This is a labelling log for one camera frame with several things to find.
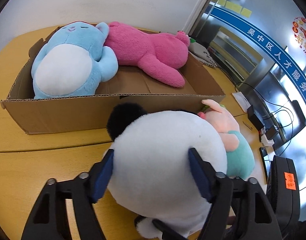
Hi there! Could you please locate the blue plush toy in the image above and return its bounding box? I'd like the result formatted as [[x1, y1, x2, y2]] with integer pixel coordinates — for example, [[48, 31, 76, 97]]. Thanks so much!
[[31, 21, 119, 99]]

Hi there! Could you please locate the black power adapter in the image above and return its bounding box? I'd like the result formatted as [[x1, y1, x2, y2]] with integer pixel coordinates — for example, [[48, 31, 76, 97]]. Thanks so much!
[[247, 105, 265, 130]]

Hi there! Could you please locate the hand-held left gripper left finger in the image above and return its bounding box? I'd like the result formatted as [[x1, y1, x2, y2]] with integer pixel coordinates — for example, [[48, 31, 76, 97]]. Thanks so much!
[[21, 149, 115, 240]]

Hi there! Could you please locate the black cable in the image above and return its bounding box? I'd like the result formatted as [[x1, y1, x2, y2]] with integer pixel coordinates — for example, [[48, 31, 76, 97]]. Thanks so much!
[[234, 82, 294, 130]]

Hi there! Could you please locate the white power strip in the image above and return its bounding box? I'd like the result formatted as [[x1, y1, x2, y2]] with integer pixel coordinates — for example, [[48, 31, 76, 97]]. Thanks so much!
[[259, 127, 276, 147]]

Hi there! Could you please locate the red window decoration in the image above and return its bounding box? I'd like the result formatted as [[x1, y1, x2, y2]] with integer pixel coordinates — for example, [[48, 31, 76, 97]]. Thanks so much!
[[292, 17, 306, 62]]

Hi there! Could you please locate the white panda plush toy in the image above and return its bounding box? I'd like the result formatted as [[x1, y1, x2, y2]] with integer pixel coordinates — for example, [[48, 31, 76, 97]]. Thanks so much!
[[107, 102, 228, 239]]

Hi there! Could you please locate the black fan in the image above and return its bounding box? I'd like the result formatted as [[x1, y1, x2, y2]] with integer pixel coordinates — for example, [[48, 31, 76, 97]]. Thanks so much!
[[266, 155, 301, 233]]

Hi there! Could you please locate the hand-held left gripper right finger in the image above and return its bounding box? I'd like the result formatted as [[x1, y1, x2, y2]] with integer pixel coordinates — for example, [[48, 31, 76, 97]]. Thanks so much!
[[188, 147, 279, 240]]

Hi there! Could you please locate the grey cloth bag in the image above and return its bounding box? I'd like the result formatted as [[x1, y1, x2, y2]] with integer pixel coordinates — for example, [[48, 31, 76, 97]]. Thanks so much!
[[188, 37, 218, 68]]

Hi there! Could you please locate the smartphone with pale case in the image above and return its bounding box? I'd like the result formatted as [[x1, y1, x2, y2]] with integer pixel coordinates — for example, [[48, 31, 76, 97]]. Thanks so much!
[[259, 147, 270, 173]]

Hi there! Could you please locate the orange sticker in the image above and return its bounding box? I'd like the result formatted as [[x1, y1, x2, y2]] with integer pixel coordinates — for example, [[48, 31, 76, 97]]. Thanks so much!
[[283, 172, 297, 190]]

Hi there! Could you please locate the blue glass banner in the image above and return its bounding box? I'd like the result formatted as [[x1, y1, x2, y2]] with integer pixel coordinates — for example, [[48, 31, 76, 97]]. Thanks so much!
[[210, 5, 306, 110]]

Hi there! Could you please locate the brown cardboard box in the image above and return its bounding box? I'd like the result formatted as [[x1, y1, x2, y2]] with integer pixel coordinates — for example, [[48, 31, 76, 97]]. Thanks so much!
[[0, 25, 226, 135]]

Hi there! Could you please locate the pink and teal plush toy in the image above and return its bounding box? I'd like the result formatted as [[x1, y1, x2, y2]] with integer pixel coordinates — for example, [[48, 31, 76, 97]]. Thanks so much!
[[197, 99, 256, 180]]

